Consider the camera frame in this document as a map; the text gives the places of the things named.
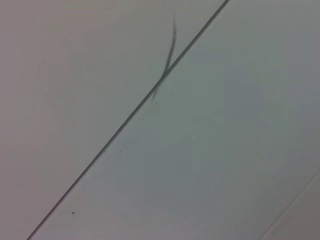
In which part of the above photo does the thin dark curved fibre strand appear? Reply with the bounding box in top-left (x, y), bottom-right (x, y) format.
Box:
top-left (150, 11), bottom-right (178, 101)

